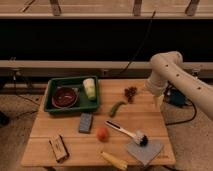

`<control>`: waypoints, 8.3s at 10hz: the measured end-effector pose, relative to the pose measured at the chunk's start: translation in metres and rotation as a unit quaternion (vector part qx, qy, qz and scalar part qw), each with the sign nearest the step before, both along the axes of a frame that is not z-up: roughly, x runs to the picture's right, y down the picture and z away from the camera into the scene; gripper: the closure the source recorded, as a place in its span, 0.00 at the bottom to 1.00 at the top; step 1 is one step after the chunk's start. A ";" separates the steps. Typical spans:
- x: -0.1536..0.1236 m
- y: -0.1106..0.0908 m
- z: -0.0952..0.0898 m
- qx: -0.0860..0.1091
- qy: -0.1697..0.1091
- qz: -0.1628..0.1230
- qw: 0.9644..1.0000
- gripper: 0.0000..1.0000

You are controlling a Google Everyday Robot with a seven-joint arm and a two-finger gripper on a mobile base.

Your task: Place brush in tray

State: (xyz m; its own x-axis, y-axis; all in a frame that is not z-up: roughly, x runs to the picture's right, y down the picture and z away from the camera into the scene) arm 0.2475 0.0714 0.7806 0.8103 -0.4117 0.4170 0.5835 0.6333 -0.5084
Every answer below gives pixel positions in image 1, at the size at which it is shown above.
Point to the white dish brush black bristles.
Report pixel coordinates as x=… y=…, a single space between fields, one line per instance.
x=138 y=137

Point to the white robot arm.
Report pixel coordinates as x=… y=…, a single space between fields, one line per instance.
x=166 y=68

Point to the pale green cup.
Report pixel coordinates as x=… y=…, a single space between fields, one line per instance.
x=90 y=89

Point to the green pepper toy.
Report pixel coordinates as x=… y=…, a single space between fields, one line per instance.
x=115 y=107

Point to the dark red grape bunch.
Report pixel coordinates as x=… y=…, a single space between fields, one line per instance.
x=129 y=93

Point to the grey blue sponge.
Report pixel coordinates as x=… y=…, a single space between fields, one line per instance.
x=86 y=120

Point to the dark red bowl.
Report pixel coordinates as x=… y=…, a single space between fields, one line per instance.
x=64 y=97

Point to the orange tomato toy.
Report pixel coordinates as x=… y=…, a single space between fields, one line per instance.
x=102 y=134

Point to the black power box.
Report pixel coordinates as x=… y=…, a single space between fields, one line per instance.
x=176 y=98

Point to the grey cloth square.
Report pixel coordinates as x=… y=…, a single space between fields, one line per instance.
x=145 y=154

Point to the brown wooden box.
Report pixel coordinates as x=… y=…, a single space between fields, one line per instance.
x=59 y=149

